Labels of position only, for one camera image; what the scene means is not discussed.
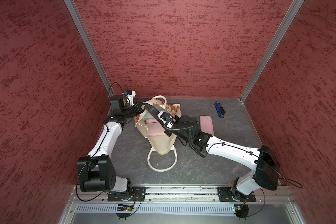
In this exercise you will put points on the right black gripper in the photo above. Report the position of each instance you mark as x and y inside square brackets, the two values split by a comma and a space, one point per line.
[168, 132]

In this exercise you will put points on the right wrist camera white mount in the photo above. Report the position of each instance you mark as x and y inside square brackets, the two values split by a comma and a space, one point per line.
[165, 118]

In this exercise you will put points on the blue stapler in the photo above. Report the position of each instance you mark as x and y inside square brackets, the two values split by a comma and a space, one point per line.
[220, 110]

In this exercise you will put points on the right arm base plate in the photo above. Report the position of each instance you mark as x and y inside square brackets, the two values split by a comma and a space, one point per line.
[226, 194]

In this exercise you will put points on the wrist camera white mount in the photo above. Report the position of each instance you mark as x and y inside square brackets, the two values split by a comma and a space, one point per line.
[165, 118]
[128, 97]

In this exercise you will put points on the cream floral canvas tote bag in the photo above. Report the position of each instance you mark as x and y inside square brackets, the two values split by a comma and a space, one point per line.
[161, 144]

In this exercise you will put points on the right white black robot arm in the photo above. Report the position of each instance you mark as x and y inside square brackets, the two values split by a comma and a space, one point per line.
[262, 163]

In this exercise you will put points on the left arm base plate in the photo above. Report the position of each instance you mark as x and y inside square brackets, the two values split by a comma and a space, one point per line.
[136, 194]

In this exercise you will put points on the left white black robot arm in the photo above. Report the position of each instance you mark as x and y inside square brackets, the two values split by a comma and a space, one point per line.
[96, 172]

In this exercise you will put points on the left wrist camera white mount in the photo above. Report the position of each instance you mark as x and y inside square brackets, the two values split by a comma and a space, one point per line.
[128, 97]

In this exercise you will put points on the pink pencil case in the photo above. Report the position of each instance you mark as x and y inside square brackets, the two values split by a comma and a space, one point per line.
[154, 128]
[206, 125]

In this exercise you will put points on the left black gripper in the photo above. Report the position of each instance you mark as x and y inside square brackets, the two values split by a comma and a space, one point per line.
[137, 107]

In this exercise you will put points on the dark grey pencil case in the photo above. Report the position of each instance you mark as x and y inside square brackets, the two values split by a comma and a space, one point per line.
[153, 112]

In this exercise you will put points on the aluminium front rail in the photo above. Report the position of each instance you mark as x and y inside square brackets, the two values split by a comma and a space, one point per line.
[191, 194]

